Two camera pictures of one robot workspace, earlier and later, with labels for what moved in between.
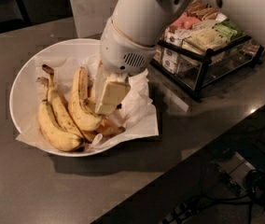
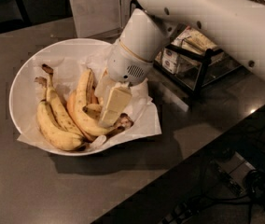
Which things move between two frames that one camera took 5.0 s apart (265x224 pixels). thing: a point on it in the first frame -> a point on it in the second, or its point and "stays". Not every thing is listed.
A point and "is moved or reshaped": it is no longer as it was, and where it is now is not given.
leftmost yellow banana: x=55 y=137 stays
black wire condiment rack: x=202 y=46 stays
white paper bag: x=92 y=7 stays
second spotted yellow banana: x=60 y=108 stays
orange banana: x=90 y=135 -> x=72 y=119
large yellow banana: x=81 y=114 is moved or reshaped
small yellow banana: x=107 y=127 -> x=95 y=111
